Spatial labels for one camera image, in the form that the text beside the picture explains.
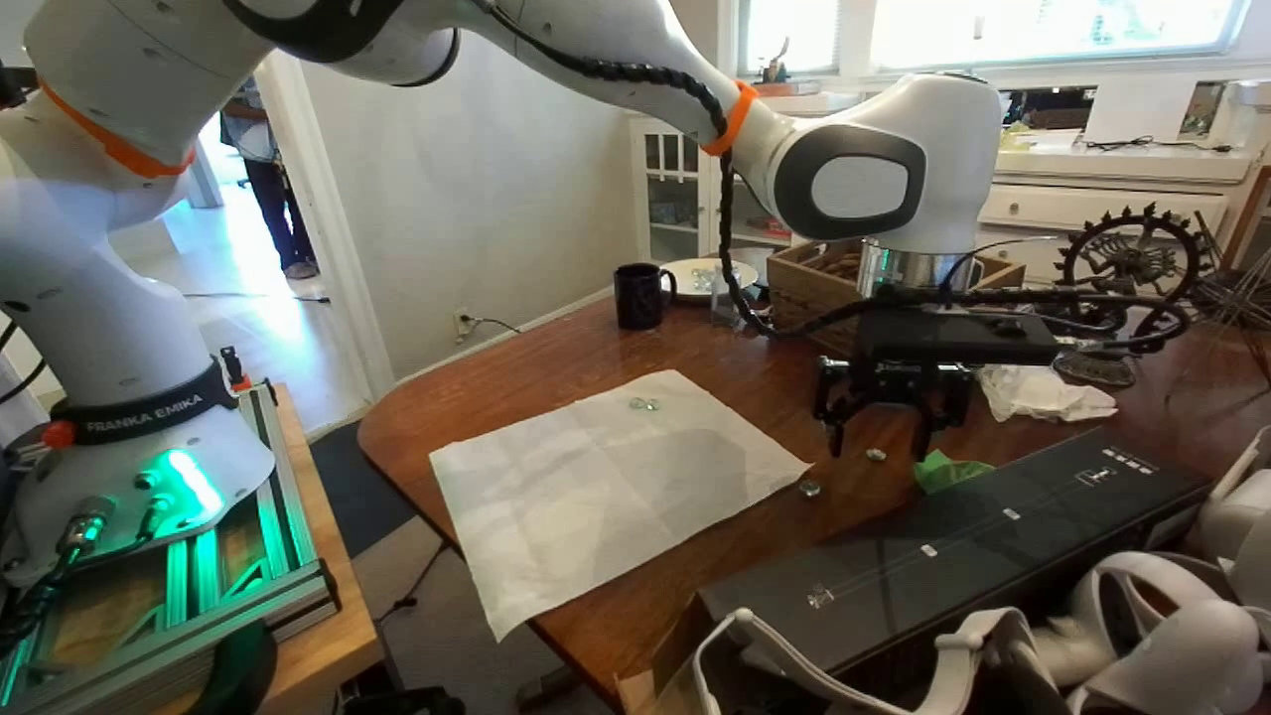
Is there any black mug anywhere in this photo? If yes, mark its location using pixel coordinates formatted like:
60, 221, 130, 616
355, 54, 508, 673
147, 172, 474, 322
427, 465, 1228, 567
613, 262, 678, 328

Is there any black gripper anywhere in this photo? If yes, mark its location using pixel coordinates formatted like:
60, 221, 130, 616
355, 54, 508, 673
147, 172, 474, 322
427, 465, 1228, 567
815, 311, 1061, 461

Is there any wooden crate basket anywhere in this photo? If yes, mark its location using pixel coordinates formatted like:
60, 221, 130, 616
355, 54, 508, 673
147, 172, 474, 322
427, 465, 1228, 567
767, 244, 1024, 356

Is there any crumpled white tissue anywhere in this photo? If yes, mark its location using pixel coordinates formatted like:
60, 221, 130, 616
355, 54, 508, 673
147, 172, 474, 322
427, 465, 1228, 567
978, 364, 1118, 425

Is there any white drawer sideboard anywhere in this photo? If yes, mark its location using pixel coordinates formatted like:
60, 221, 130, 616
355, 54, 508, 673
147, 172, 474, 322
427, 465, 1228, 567
983, 148, 1254, 283

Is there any white paper sheet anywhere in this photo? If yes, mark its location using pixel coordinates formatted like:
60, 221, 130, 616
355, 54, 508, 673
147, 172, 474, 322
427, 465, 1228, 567
428, 369, 805, 640

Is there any white plate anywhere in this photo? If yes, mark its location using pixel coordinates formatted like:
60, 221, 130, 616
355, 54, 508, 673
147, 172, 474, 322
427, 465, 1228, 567
669, 260, 760, 298

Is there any wooden side table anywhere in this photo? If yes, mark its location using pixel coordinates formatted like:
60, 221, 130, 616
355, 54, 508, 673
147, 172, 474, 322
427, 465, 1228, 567
155, 383, 391, 715

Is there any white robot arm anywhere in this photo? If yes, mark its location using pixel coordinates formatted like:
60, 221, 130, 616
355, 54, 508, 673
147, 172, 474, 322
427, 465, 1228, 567
0, 0, 1001, 580

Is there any white cabinet with glass doors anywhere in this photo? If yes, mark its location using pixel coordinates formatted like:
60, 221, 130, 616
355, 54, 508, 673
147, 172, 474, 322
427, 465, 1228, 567
632, 119, 718, 262

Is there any green snack wrapper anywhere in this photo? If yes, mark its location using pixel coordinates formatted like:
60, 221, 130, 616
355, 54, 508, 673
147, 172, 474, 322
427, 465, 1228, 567
914, 450, 988, 497

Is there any dark metal statue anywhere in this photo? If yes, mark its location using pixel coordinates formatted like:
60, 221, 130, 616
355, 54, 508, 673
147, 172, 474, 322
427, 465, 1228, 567
1046, 204, 1211, 391

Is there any long black box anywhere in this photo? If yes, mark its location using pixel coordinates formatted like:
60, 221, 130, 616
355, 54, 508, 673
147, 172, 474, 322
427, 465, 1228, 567
698, 433, 1209, 675

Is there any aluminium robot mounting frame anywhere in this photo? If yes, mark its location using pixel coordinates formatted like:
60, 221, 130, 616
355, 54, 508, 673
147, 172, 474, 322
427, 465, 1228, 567
0, 384, 278, 715

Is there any clear glass bead on paper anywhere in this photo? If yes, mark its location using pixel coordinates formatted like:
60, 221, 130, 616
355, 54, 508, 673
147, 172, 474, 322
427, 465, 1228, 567
628, 396, 661, 415

